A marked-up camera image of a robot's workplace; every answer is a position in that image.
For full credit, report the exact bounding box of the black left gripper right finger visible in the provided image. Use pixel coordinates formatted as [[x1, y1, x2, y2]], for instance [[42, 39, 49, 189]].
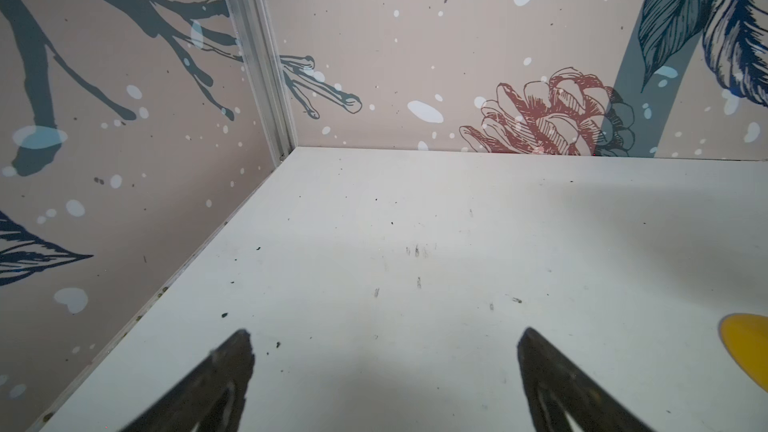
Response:
[[517, 327, 650, 431]]

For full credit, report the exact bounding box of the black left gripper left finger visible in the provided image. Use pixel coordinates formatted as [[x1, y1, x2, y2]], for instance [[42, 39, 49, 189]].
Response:
[[122, 329, 255, 432]]

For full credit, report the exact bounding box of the yellow plastic goblet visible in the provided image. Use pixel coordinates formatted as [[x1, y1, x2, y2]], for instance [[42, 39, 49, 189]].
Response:
[[718, 313, 768, 391]]

